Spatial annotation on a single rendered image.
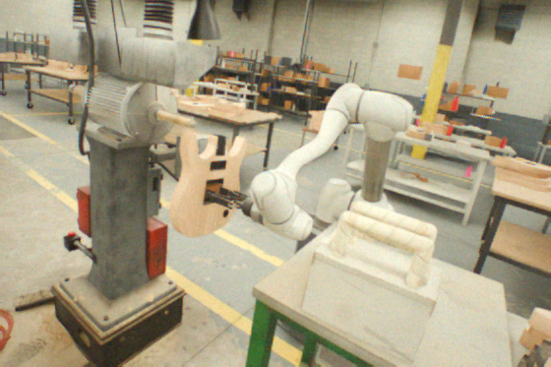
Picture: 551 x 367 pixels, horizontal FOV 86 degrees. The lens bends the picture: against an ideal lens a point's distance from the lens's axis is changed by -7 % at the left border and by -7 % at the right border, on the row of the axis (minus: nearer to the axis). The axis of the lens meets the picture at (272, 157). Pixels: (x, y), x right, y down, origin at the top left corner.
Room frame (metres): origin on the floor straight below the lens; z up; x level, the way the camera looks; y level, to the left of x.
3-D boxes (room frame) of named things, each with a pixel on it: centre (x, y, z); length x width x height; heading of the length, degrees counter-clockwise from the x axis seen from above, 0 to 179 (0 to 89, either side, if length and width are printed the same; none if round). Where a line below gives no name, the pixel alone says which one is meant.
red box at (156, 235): (1.53, 0.63, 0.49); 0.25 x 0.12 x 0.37; 59
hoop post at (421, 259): (0.56, -0.33, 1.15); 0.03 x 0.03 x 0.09
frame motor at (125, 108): (1.36, 0.65, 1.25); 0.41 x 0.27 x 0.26; 59
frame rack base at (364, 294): (0.65, -0.28, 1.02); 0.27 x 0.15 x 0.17; 62
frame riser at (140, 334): (1.39, 0.71, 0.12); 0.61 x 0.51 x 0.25; 149
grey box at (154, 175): (1.52, 0.63, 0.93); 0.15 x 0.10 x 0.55; 59
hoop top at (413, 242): (0.61, -0.26, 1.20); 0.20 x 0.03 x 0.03; 61
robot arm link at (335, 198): (1.61, -0.37, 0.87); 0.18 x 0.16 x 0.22; 63
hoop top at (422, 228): (0.68, -0.30, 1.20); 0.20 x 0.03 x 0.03; 61
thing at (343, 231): (0.65, -0.18, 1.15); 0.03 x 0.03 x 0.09
